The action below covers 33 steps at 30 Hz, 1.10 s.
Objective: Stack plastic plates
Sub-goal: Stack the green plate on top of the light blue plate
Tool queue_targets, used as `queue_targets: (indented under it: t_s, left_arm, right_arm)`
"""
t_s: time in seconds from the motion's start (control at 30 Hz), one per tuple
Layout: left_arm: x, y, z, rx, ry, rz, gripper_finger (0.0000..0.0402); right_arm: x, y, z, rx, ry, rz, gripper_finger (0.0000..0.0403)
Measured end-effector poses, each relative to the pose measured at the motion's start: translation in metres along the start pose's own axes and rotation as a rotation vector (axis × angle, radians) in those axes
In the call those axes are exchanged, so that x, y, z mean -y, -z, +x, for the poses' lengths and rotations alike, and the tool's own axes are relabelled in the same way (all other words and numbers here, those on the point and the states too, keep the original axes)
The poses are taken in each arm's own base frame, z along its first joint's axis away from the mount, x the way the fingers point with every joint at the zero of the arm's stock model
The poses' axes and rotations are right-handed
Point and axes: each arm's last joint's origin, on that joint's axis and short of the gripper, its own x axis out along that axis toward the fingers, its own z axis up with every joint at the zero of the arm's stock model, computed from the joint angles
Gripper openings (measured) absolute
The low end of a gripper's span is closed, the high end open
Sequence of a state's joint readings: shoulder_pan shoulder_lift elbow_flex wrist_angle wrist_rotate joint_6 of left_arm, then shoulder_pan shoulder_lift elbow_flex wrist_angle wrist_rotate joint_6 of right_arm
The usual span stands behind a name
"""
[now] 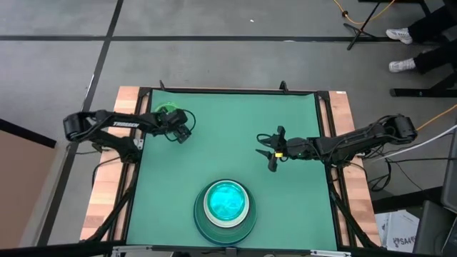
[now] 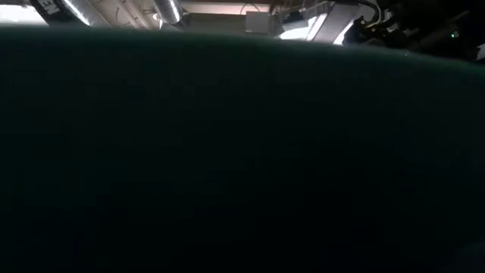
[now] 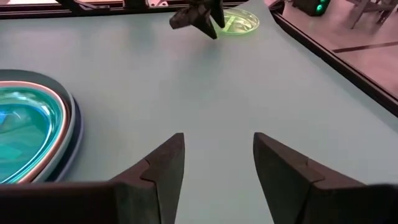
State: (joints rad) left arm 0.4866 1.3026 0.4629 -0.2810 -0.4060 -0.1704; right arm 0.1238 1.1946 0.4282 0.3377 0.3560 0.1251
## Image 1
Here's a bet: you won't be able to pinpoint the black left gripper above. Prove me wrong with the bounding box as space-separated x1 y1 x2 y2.
156 108 189 135

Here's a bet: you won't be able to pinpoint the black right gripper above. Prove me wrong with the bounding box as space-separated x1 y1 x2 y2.
255 125 316 173

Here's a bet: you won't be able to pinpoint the white plastic plate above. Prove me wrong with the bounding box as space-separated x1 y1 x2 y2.
203 179 251 229

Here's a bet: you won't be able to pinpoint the large green plastic plate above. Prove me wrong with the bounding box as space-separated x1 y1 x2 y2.
194 178 256 244

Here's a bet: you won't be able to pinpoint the large blue plastic plate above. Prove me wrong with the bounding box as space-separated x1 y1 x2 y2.
194 178 258 247

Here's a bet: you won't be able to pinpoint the green table mat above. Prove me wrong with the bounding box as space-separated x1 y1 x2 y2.
126 89 338 251

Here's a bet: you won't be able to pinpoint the black floor bar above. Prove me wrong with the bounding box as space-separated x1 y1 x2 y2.
372 186 444 214

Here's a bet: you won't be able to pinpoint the black tripod stand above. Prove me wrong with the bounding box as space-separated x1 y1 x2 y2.
343 0 398 51

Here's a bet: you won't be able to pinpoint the white cardboard box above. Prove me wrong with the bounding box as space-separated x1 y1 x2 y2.
374 209 421 254

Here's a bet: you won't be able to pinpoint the black stand base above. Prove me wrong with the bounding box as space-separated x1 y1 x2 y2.
389 70 457 99

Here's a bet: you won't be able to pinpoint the brown board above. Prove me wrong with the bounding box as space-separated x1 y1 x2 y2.
0 119 58 249

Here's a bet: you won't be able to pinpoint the grey equipment case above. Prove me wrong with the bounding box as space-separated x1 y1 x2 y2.
439 124 457 215

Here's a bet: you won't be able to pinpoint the person's leg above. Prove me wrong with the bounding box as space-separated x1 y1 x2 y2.
408 0 457 44
413 39 457 75

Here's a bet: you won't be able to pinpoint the black metal table frame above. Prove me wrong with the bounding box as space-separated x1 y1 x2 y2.
80 80 382 257

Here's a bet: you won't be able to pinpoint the black cable bundle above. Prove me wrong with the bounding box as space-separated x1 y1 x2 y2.
327 176 380 250
84 167 141 244

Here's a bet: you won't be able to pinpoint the thin black floor cables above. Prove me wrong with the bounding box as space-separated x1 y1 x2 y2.
356 149 457 196

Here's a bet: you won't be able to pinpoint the yellow extension cable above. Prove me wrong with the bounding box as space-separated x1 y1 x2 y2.
416 103 457 132
333 0 396 26

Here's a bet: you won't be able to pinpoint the white cable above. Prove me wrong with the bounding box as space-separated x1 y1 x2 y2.
378 124 457 160

